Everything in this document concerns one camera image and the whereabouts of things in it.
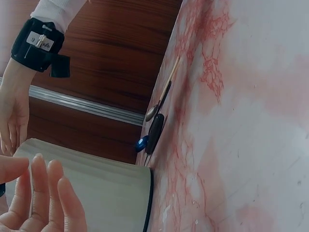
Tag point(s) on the person's right hand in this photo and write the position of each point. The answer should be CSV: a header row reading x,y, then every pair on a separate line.
x,y
14,101

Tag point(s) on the person's left hand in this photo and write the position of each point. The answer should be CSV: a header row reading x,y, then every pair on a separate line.
x,y
48,212

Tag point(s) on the person's right fingers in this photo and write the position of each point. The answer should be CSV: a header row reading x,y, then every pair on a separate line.
x,y
13,135

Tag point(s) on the person's right forearm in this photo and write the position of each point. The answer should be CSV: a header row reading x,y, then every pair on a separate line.
x,y
60,12

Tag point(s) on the black wrist band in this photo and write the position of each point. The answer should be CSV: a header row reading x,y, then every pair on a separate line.
x,y
36,46

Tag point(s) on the grey mat with black edge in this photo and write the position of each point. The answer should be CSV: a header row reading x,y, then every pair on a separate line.
x,y
103,188

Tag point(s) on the small blue spoon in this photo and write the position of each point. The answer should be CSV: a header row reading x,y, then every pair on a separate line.
x,y
142,143

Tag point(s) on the thin black stick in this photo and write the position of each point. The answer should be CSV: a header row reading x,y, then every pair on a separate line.
x,y
165,95

